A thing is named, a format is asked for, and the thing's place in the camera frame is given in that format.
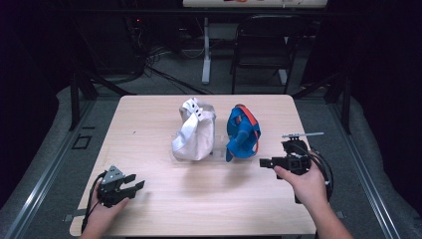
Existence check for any black metal stand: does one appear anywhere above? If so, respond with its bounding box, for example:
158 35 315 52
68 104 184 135
292 68 353 135
67 66 137 132

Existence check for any bundle of floor cables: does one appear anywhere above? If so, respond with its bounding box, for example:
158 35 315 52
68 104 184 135
123 16 217 97

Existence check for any grey tape strip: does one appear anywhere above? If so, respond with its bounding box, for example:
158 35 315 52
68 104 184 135
62 208 88 223

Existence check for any metal floor rail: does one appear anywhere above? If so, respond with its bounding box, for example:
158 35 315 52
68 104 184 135
0 99 98 239
326 99 404 239

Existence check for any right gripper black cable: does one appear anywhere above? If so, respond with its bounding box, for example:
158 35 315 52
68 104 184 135
297 143 334 204

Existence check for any blue cap with orange trim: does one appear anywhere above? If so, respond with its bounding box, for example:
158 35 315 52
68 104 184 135
225 104 262 163

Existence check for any black folding chair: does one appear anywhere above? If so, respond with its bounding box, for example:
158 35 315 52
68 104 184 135
229 14 309 96

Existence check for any white desk leg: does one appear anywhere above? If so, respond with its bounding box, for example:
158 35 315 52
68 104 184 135
201 16 213 86

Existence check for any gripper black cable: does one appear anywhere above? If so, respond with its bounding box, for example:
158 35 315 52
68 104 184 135
297 143 334 204
81 171 107 233

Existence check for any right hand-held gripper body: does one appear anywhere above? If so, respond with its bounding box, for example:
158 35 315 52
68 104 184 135
269 131 325 177

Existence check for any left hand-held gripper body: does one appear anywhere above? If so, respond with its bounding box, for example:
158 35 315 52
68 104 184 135
97 164 134 209

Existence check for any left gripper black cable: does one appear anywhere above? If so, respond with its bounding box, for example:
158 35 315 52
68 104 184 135
81 171 107 233

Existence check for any person's right hand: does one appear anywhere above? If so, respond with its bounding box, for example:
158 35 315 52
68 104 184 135
273 161 330 209

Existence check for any clear acrylic stand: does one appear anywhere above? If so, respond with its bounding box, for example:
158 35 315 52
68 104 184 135
210 133 234 161

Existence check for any white cap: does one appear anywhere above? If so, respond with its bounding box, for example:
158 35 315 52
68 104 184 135
171 97 217 162

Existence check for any person's left hand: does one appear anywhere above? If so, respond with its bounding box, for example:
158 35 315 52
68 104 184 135
85 190 130 235

